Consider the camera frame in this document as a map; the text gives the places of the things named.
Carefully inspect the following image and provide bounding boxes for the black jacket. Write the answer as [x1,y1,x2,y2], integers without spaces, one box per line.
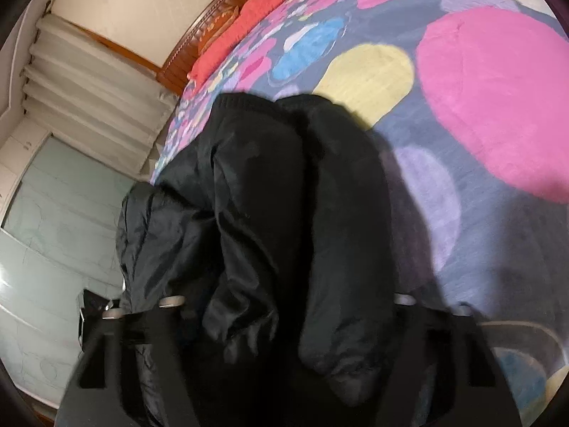
[115,93,442,427]

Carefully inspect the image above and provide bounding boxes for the wooden wall trim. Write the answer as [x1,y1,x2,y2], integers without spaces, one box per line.
[91,33,163,76]

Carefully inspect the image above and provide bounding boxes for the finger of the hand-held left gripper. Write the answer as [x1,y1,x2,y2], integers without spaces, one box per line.
[79,289,126,350]

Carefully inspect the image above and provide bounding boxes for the red pillow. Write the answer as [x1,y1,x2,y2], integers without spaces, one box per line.
[187,0,297,84]

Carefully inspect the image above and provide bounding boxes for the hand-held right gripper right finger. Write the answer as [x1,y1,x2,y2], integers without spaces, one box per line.
[382,292,523,427]

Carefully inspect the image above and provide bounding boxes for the white striped curtain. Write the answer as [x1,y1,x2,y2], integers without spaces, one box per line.
[21,12,179,175]

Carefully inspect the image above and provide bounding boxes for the colourful dotted bedspread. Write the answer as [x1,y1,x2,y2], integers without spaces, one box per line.
[149,0,569,427]

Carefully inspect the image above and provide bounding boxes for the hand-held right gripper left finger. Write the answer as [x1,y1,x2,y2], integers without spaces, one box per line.
[54,295,202,427]

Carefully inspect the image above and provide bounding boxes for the frosted glass door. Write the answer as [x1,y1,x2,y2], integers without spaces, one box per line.
[0,132,154,410]

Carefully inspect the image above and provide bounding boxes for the wooden headboard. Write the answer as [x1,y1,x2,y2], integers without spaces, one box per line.
[156,0,309,97]

